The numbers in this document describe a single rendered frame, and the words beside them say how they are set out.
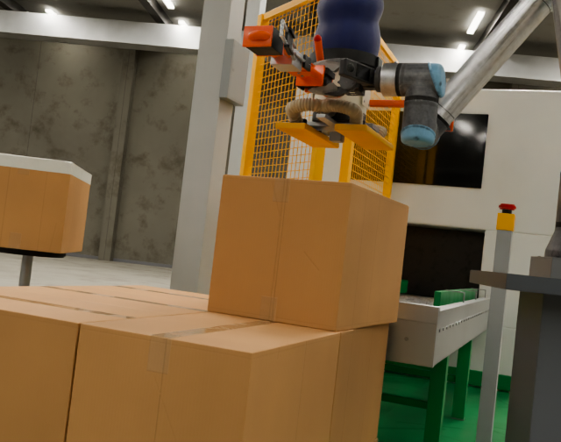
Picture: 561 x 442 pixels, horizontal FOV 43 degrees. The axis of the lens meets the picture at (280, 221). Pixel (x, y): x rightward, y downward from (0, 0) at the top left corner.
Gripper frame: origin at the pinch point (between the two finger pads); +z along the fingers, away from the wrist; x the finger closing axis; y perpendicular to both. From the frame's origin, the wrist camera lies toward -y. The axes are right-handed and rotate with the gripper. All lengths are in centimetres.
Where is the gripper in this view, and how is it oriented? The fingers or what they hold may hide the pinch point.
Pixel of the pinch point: (312, 76)
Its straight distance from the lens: 207.1
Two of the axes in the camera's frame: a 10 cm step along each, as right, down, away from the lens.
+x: 1.1, -9.9, 0.4
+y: 3.9, 0.8, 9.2
